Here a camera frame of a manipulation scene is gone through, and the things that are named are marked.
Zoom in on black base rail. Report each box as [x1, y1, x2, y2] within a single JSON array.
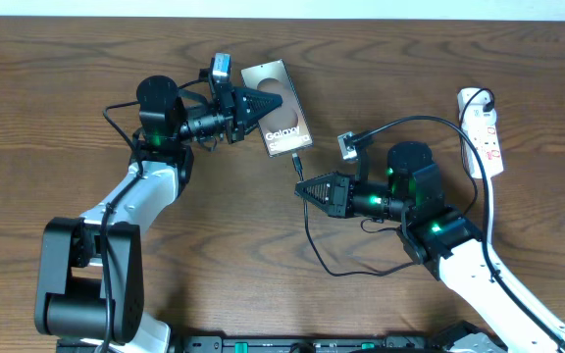
[[56, 333, 509, 353]]

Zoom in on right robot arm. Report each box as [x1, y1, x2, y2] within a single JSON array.
[[295, 142, 565, 352]]

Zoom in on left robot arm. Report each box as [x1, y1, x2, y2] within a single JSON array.
[[34, 70, 283, 352]]

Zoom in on white power strip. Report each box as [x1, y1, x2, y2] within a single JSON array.
[[457, 87, 504, 177]]

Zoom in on black charger cable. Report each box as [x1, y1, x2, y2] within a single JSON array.
[[289, 87, 497, 278]]

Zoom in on white power strip cord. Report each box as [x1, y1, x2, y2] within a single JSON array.
[[484, 176, 496, 246]]

